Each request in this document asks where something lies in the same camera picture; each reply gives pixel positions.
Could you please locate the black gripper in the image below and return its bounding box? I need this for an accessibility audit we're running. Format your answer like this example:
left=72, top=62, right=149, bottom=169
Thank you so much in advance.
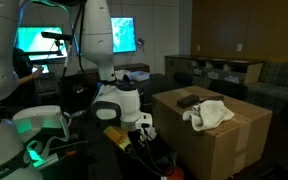
left=128, top=128, right=163, bottom=163

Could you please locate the black eyeglass case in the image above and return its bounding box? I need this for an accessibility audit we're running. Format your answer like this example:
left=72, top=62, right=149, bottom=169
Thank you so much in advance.
left=177, top=95, right=199, bottom=108

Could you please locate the white towel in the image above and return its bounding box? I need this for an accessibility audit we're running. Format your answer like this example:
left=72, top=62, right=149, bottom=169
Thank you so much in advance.
left=182, top=100, right=234, bottom=132

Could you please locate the red apple toy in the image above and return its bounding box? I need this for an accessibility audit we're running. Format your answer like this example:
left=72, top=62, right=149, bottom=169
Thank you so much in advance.
left=166, top=166, right=184, bottom=180

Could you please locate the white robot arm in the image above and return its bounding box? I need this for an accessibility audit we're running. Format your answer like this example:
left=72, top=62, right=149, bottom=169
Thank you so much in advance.
left=0, top=0, right=153, bottom=180

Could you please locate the large cardboard box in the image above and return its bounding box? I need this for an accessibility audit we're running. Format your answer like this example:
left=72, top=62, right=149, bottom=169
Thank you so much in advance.
left=152, top=86, right=272, bottom=180

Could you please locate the wooden shelf unit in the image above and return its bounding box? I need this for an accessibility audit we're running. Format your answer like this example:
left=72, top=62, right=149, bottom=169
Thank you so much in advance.
left=165, top=54, right=264, bottom=86

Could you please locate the white VR headset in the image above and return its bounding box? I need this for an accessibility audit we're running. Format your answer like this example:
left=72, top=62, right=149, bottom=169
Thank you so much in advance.
left=12, top=105, right=69, bottom=142

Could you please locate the plaid green sofa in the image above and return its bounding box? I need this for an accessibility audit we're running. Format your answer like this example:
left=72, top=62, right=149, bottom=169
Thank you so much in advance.
left=247, top=61, right=288, bottom=113

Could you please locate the wall monitor screen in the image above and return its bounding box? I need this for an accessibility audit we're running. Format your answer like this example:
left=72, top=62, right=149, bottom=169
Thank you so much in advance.
left=15, top=16, right=138, bottom=61

